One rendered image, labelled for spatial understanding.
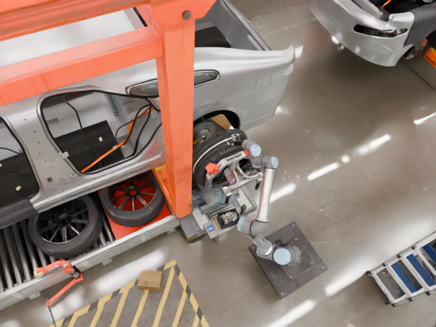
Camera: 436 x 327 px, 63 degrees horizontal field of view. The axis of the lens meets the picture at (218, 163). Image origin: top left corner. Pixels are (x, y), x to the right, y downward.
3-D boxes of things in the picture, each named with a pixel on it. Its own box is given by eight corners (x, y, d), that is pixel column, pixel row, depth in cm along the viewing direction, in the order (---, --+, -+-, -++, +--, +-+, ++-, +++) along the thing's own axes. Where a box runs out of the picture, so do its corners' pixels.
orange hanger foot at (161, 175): (163, 161, 388) (161, 144, 359) (185, 200, 366) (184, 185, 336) (150, 167, 383) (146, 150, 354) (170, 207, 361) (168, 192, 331)
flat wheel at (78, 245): (65, 272, 344) (57, 266, 324) (22, 231, 362) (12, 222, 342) (115, 224, 374) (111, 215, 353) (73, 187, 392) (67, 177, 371)
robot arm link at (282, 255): (293, 265, 342) (287, 266, 327) (277, 259, 351) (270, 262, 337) (296, 249, 342) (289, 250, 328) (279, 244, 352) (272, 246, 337)
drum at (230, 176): (234, 170, 359) (236, 163, 347) (245, 186, 350) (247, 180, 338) (222, 175, 355) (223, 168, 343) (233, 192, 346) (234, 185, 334)
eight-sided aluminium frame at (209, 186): (248, 172, 382) (257, 144, 336) (252, 177, 380) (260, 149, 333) (204, 192, 366) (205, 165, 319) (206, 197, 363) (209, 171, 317)
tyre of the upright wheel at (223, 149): (255, 126, 364) (207, 128, 319) (268, 144, 354) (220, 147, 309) (224, 167, 404) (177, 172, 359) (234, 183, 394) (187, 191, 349)
